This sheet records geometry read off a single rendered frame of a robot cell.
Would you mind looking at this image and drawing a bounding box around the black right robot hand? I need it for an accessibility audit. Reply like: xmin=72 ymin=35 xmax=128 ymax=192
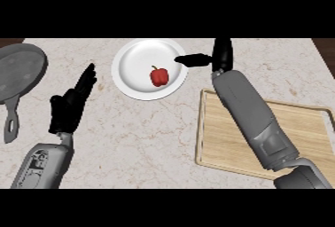
xmin=172 ymin=37 xmax=234 ymax=74

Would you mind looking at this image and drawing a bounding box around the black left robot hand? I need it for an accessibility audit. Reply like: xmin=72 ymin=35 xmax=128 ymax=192
xmin=46 ymin=62 xmax=98 ymax=135

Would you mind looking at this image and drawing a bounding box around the red bell pepper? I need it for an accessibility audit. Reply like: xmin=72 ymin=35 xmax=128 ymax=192
xmin=148 ymin=65 xmax=169 ymax=88

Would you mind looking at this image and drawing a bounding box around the white round plate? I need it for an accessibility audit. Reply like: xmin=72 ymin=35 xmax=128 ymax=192
xmin=108 ymin=38 xmax=190 ymax=101

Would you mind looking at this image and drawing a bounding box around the pale wooden tray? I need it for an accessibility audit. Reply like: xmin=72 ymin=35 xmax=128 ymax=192
xmin=193 ymin=88 xmax=335 ymax=182

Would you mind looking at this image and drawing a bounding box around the grey frying pan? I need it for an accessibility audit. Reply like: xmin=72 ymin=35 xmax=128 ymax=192
xmin=0 ymin=43 xmax=48 ymax=145

